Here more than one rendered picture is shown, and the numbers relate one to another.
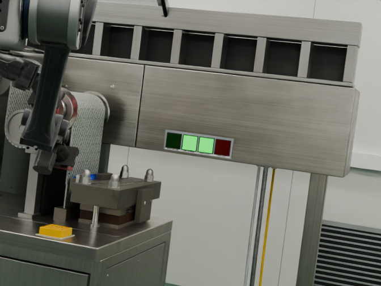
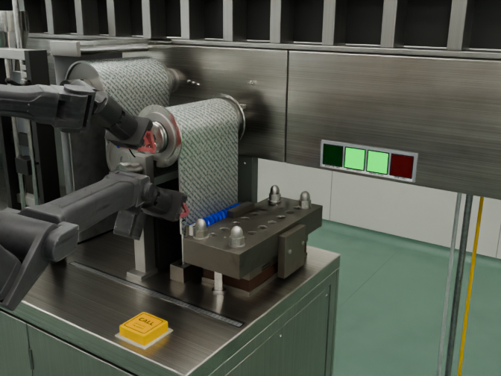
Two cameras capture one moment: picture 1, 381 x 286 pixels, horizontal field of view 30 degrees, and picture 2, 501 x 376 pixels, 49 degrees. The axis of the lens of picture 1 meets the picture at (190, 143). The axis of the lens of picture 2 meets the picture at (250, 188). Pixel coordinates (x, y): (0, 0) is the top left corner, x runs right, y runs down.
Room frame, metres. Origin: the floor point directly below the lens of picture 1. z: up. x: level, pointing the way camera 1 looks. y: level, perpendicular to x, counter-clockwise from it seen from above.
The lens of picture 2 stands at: (1.13, -0.14, 1.52)
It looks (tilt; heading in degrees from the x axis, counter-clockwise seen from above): 17 degrees down; 17
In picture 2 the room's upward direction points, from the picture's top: 1 degrees clockwise
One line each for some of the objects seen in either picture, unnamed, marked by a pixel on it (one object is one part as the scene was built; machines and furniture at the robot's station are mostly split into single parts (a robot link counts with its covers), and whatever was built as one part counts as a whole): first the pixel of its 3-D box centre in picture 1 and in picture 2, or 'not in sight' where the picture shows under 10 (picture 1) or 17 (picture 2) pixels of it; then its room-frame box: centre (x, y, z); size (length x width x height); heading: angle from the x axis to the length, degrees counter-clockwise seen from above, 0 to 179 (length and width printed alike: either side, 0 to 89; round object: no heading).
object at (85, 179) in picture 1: (85, 176); (200, 227); (2.24, 0.32, 1.05); 0.04 x 0.04 x 0.04
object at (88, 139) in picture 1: (85, 154); (210, 186); (2.38, 0.35, 1.11); 0.23 x 0.01 x 0.18; 163
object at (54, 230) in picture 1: (55, 231); (144, 328); (2.02, 0.35, 0.91); 0.07 x 0.07 x 0.02; 73
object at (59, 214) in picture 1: (79, 209); (212, 254); (2.39, 0.35, 0.92); 0.28 x 0.04 x 0.04; 163
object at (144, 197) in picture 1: (144, 205); (292, 251); (2.38, 0.13, 0.97); 0.10 x 0.03 x 0.11; 163
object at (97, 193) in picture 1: (118, 190); (258, 231); (2.39, 0.22, 1.00); 0.40 x 0.16 x 0.06; 163
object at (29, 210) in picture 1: (34, 169); (139, 217); (2.26, 0.48, 1.05); 0.06 x 0.05 x 0.31; 163
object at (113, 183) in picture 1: (114, 180); (236, 235); (2.22, 0.22, 1.05); 0.04 x 0.04 x 0.04
